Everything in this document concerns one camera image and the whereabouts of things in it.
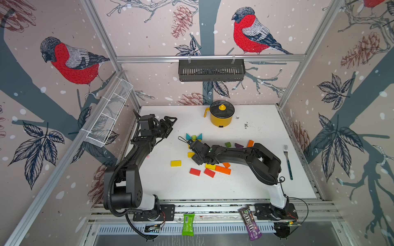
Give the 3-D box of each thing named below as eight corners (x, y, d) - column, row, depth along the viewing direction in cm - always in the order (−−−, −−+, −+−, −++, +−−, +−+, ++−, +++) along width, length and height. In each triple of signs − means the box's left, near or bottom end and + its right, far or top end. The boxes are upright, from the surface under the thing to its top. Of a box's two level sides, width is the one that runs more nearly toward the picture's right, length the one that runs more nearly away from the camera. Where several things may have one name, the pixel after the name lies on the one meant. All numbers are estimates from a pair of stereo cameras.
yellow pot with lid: (203, 119, 114) (203, 107, 104) (218, 107, 123) (219, 94, 113) (222, 132, 107) (224, 120, 96) (236, 118, 115) (240, 105, 105)
